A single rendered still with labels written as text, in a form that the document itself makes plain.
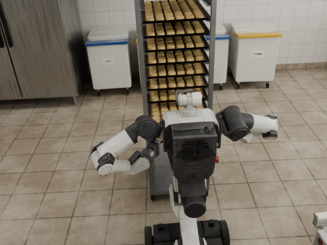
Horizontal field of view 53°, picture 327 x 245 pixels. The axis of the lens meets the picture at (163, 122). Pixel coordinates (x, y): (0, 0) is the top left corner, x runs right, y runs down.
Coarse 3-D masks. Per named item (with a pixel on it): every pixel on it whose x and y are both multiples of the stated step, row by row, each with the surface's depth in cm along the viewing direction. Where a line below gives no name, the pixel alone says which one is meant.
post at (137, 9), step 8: (136, 0) 188; (136, 8) 190; (136, 16) 193; (136, 24) 195; (144, 72) 211; (144, 80) 214; (144, 88) 217; (144, 96) 220; (144, 104) 223; (144, 112) 226; (152, 176) 256; (152, 184) 261; (152, 192) 265
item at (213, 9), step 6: (216, 0) 191; (216, 6) 193; (216, 12) 195; (210, 24) 200; (210, 30) 201; (210, 36) 203; (210, 42) 204; (210, 48) 206; (210, 54) 208; (210, 60) 210; (210, 66) 212; (210, 72) 214; (210, 78) 216; (210, 84) 219; (210, 90) 221; (210, 96) 223; (210, 102) 226; (210, 108) 228
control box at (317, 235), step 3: (318, 231) 141; (321, 231) 141; (324, 231) 141; (318, 234) 141; (321, 234) 140; (324, 234) 140; (315, 237) 144; (318, 237) 141; (321, 237) 139; (324, 237) 139; (315, 240) 144; (324, 240) 138; (315, 243) 144; (318, 243) 142; (324, 243) 137
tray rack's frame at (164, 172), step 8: (160, 152) 311; (160, 160) 300; (168, 160) 300; (160, 168) 291; (168, 168) 290; (160, 176) 281; (168, 176) 281; (160, 184) 273; (168, 184) 272; (160, 192) 266; (168, 192) 266
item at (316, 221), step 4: (320, 212) 142; (324, 212) 142; (316, 216) 140; (320, 216) 141; (324, 216) 141; (316, 220) 141; (320, 220) 141; (324, 220) 141; (316, 224) 142; (320, 224) 142; (324, 224) 143
